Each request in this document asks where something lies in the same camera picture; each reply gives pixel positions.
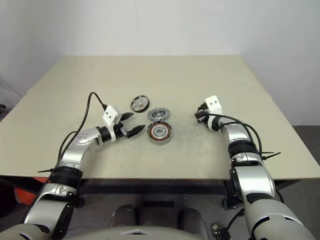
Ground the black cable under table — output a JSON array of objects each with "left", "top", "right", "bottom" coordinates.
[{"left": 224, "top": 207, "right": 246, "bottom": 240}]

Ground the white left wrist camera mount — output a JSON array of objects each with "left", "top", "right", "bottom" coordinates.
[{"left": 101, "top": 105, "right": 121, "bottom": 143}]

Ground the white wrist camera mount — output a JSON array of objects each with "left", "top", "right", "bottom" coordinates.
[
  {"left": 203, "top": 94, "right": 223, "bottom": 131},
  {"left": 101, "top": 105, "right": 121, "bottom": 143}
]

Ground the grey toothed housing lid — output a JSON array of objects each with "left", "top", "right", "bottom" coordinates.
[{"left": 147, "top": 107, "right": 172, "bottom": 122}]

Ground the black table frame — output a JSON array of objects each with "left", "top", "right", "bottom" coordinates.
[{"left": 0, "top": 174, "right": 320, "bottom": 212}]

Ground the dark rounded shape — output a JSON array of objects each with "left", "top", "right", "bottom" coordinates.
[
  {"left": 178, "top": 206, "right": 205, "bottom": 230},
  {"left": 110, "top": 204, "right": 137, "bottom": 229}
]

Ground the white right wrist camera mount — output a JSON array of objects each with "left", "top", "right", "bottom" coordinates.
[{"left": 203, "top": 94, "right": 223, "bottom": 131}]

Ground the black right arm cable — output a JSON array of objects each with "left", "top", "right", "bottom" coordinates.
[{"left": 194, "top": 112, "right": 263, "bottom": 161}]

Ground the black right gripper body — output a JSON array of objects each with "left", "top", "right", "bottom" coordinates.
[{"left": 196, "top": 100, "right": 210, "bottom": 123}]

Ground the small white connector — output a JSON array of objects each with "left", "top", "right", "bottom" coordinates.
[{"left": 211, "top": 223, "right": 226, "bottom": 236}]

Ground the grey robot torso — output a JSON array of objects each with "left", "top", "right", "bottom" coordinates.
[{"left": 62, "top": 224, "right": 220, "bottom": 240}]

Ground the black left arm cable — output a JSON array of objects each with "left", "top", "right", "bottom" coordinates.
[{"left": 37, "top": 92, "right": 109, "bottom": 192}]

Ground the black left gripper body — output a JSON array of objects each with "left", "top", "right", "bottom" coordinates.
[{"left": 113, "top": 113, "right": 129, "bottom": 139}]

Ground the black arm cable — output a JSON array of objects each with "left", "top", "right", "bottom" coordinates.
[
  {"left": 194, "top": 112, "right": 263, "bottom": 161},
  {"left": 37, "top": 92, "right": 109, "bottom": 192}
]

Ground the motor housing with copper windings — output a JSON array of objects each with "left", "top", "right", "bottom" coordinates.
[{"left": 145, "top": 120, "right": 174, "bottom": 145}]

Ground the orange object under table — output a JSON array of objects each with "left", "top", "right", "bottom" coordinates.
[{"left": 13, "top": 177, "right": 48, "bottom": 205}]

